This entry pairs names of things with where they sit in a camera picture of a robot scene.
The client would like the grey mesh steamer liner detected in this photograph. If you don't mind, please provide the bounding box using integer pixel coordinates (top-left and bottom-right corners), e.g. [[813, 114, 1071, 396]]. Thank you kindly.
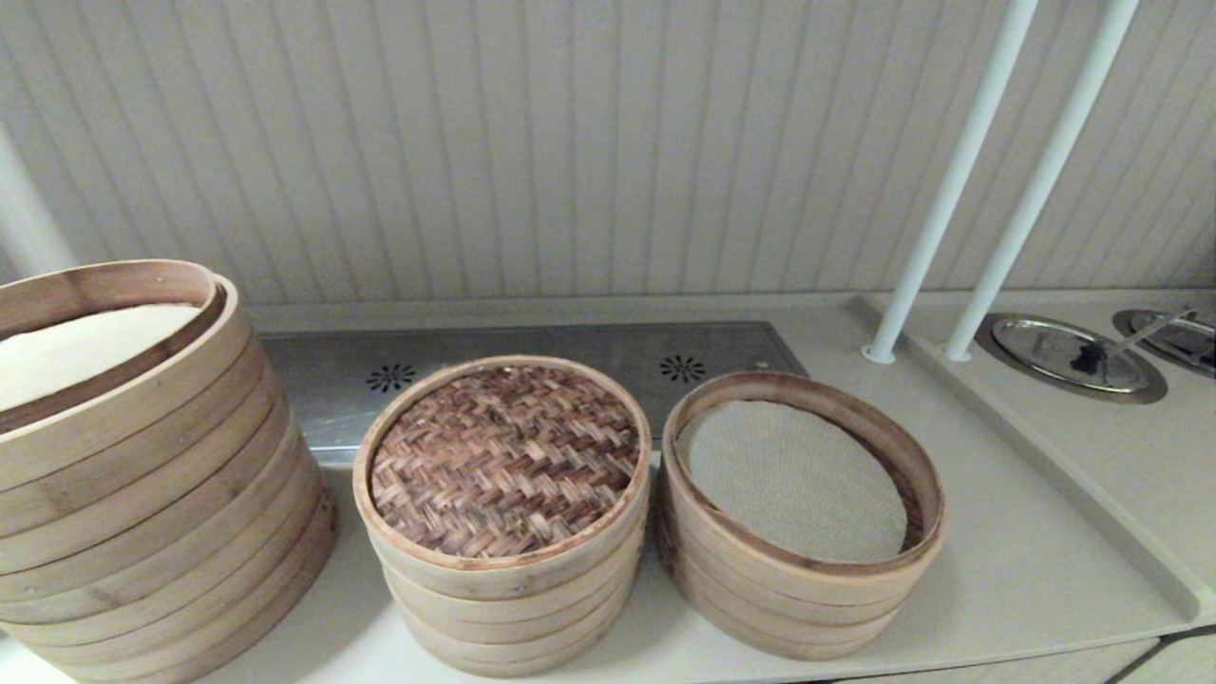
[[676, 399, 909, 564]]

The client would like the white steamer cloth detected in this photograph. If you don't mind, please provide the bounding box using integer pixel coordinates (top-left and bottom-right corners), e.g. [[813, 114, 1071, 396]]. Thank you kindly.
[[0, 302, 203, 411]]

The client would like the tall wide bamboo steamer stack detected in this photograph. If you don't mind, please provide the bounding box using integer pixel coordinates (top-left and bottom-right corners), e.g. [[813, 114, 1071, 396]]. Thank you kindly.
[[0, 259, 339, 684]]

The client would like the woven bamboo steamer lid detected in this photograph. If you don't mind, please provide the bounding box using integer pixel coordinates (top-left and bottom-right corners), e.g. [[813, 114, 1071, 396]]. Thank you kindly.
[[352, 355, 654, 601]]

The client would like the white pipe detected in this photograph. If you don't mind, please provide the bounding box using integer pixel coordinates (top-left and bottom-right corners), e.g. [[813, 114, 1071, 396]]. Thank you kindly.
[[0, 123, 79, 283]]

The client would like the stainless steel vent panel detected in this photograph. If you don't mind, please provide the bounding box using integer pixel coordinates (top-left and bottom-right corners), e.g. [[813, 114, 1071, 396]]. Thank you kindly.
[[255, 321, 808, 466]]

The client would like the round steel lid black knob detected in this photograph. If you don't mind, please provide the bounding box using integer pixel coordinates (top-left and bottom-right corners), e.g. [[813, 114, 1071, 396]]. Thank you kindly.
[[977, 313, 1168, 405]]

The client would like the small bamboo steamer stack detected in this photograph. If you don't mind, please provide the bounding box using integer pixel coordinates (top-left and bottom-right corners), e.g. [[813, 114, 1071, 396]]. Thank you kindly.
[[657, 370, 947, 663], [366, 494, 649, 679]]

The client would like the white slanted pole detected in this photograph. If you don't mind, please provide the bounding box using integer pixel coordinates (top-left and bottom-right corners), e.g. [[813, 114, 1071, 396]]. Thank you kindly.
[[860, 0, 1039, 366], [940, 0, 1140, 363]]

